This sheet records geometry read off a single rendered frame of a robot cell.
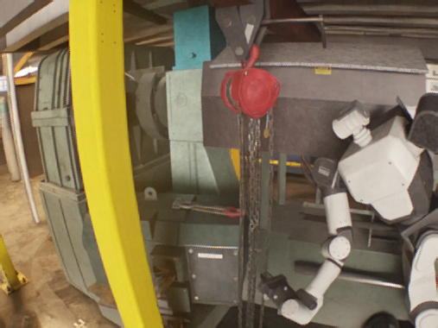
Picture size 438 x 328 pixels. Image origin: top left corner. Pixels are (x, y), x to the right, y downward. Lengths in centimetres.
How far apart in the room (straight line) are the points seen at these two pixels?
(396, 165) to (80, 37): 85
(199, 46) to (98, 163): 112
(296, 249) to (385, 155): 89
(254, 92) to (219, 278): 75
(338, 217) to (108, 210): 72
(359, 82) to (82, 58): 111
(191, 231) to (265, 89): 63
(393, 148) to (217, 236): 73
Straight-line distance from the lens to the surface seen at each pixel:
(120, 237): 72
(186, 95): 166
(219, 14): 95
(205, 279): 124
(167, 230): 120
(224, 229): 115
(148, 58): 207
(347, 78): 135
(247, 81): 85
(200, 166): 169
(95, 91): 63
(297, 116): 137
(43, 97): 188
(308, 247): 153
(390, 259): 155
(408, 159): 83
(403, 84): 137
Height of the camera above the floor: 139
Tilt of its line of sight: 17 degrees down
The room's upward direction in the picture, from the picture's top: 3 degrees counter-clockwise
